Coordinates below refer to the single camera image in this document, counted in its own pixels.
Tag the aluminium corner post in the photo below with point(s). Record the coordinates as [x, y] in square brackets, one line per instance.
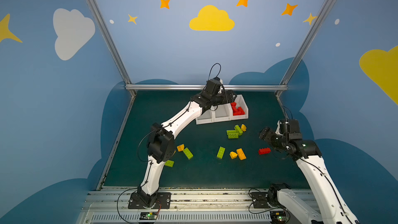
[95, 10]
[310, 36]

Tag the aluminium right corner post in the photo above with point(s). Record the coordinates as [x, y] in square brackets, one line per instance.
[310, 36]

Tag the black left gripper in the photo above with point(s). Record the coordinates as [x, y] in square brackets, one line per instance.
[224, 97]

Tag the aluminium back rail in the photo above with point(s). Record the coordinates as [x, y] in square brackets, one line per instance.
[200, 87]

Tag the aluminium left corner post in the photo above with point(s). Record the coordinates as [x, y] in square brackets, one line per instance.
[95, 10]

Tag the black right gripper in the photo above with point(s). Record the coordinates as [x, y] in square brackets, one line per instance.
[268, 135]

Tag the right controller board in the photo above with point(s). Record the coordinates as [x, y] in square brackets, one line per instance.
[278, 217]

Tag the green lego brick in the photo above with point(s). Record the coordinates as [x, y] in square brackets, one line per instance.
[232, 134]
[220, 152]
[169, 163]
[188, 153]
[238, 130]

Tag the yellow flat lego brick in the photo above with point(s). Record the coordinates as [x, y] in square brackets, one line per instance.
[241, 154]

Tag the white middle bin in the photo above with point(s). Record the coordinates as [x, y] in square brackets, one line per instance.
[221, 113]

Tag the left controller board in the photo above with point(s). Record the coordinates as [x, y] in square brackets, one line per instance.
[148, 216]

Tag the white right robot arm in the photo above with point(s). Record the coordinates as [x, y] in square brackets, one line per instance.
[308, 157]

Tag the red lego brick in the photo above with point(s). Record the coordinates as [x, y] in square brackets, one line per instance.
[239, 112]
[233, 106]
[264, 151]

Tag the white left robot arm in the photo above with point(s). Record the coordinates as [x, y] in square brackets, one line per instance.
[161, 138]

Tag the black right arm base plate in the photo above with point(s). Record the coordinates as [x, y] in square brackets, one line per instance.
[259, 200]

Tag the aluminium front rail base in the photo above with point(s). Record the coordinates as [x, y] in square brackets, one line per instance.
[109, 206]

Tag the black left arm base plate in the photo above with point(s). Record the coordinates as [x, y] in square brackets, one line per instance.
[163, 200]

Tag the controller board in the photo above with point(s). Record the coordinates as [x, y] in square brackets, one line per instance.
[148, 216]
[278, 217]

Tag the yellow sloped lego brick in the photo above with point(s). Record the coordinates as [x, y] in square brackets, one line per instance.
[233, 155]
[243, 128]
[181, 148]

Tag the green flat lego brick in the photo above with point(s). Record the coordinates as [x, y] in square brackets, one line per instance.
[169, 163]

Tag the white left bin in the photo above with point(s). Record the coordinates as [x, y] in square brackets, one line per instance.
[206, 118]

